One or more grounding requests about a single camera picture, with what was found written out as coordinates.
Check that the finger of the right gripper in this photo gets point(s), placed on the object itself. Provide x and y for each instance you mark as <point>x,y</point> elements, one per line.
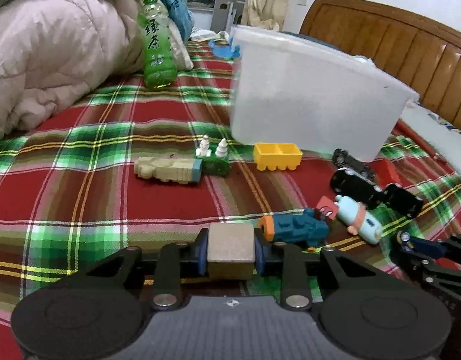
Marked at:
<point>452,248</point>
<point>407,245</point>

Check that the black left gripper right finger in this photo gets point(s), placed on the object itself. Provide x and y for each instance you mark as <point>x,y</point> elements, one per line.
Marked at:
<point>286,262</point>

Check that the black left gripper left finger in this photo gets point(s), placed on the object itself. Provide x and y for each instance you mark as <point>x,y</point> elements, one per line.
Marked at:
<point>177,261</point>

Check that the tan wooden cube block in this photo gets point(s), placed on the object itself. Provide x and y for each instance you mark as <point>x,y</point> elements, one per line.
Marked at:
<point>231,251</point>

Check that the teal orange toy figure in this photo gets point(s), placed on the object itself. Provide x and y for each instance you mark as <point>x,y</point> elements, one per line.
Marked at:
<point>295,228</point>

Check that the light blue toy figure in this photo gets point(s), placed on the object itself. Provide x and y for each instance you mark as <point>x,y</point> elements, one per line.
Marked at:
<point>358,220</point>

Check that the red toy brick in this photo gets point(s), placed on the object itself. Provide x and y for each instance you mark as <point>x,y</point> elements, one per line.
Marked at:
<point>385,172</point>

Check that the white patterned pillow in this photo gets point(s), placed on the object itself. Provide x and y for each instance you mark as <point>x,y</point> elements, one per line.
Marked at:
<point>440,134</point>

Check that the green block with white trees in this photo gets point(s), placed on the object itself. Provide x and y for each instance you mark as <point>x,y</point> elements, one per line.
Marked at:
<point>213,162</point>

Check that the plaid bed sheet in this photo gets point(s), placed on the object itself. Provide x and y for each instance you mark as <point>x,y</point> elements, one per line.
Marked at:
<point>69,195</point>

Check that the yellow toy brick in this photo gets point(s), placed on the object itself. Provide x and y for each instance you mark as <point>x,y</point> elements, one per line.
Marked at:
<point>276,156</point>

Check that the white translucent plastic bin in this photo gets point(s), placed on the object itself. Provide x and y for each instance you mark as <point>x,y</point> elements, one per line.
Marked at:
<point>290,89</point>

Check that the wooden bed headboard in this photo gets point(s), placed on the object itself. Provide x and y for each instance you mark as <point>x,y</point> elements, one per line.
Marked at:
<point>418,51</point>

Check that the green tea bottle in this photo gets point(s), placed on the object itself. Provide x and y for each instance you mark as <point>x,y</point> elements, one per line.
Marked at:
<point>159,69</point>

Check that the blue plastic toy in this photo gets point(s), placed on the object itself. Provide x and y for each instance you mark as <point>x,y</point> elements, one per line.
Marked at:
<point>224,52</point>

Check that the white cloth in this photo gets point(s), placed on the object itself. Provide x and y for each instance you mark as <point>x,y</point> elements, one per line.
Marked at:
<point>204,35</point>

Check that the pink quilt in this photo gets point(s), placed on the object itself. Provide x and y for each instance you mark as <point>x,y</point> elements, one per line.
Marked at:
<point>54,52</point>

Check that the grey folding stool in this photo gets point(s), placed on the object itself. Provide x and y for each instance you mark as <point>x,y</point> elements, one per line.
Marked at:
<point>225,14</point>

